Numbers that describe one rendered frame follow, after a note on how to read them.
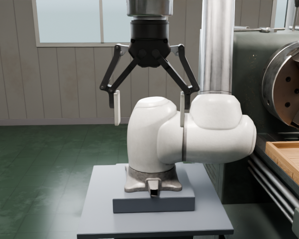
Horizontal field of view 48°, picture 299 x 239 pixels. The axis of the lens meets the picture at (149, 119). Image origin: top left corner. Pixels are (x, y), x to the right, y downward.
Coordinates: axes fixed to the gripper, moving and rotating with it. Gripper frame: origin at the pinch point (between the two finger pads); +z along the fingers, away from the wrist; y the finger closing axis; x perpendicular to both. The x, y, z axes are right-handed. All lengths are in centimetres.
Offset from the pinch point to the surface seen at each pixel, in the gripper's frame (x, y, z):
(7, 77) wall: -320, 195, 51
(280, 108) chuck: -49, -43, 10
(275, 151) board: -36, -39, 21
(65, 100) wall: -328, 128, 81
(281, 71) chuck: -49, -42, -3
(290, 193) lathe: -28, -42, 32
